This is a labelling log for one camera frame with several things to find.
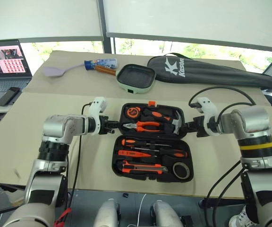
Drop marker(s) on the black laptop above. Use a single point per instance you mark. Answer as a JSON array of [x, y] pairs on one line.
[[8, 59]]

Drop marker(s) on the black Kason racket bag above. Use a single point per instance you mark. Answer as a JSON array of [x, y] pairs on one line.
[[209, 73]]

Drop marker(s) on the orange voltage tester pen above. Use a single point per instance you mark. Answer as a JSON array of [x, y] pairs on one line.
[[131, 153]]

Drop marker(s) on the black plastic tool case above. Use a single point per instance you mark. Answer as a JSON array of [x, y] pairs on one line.
[[138, 176]]

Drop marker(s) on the grey rounded leg cover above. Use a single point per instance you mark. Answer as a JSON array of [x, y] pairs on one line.
[[166, 212], [107, 212]]

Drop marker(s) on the green square frying pan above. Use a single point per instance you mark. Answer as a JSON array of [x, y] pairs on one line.
[[136, 78]]

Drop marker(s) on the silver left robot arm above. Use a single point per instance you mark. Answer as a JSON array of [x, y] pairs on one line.
[[55, 125]]

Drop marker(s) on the purple silicone spatula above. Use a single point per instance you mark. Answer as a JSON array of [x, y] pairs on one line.
[[53, 71]]

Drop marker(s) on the grey rounded left leg cover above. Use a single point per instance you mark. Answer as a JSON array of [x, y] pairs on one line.
[[107, 212]]

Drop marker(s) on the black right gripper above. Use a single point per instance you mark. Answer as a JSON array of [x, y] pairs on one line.
[[198, 125]]

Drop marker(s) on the grey window pillar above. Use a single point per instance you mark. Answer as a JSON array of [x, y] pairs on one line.
[[107, 35]]

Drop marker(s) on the grey rounded right leg cover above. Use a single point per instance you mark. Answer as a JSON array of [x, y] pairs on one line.
[[166, 212]]

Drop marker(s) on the orange black tape measure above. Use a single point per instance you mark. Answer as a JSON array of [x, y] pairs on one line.
[[133, 112]]

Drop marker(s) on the small black floor piece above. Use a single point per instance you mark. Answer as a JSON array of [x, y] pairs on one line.
[[125, 195]]

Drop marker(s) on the white sneaker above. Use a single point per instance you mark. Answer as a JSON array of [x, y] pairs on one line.
[[238, 217]]

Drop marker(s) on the blue labelled bottle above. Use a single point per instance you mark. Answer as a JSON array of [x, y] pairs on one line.
[[103, 63]]

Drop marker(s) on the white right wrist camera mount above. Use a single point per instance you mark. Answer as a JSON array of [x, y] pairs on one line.
[[209, 106]]

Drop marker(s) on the black phone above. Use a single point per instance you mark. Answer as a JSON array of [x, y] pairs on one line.
[[8, 95]]

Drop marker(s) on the white roller blind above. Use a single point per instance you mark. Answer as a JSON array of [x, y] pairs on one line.
[[41, 19], [197, 19]]

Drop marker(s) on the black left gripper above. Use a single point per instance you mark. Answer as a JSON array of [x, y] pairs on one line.
[[104, 126]]

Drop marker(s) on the black table foot bar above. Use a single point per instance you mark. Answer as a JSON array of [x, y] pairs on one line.
[[225, 203]]

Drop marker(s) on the black electrical tape roll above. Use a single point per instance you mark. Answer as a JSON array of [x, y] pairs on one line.
[[174, 170]]

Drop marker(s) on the orange black utility knife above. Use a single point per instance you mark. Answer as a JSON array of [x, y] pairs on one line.
[[140, 168]]

